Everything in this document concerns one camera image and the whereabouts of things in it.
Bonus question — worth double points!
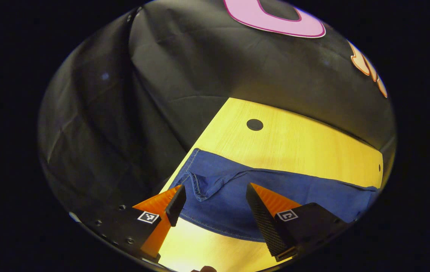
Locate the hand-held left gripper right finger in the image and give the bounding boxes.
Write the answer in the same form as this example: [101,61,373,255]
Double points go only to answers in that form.
[245,182,350,262]

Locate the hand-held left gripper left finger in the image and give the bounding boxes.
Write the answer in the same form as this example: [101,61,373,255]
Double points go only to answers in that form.
[75,184,187,264]

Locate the blue denim jeans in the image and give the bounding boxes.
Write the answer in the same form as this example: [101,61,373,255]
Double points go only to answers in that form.
[170,148,382,242]

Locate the black backdrop cloth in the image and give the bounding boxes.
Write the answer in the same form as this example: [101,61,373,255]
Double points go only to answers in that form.
[37,0,396,219]

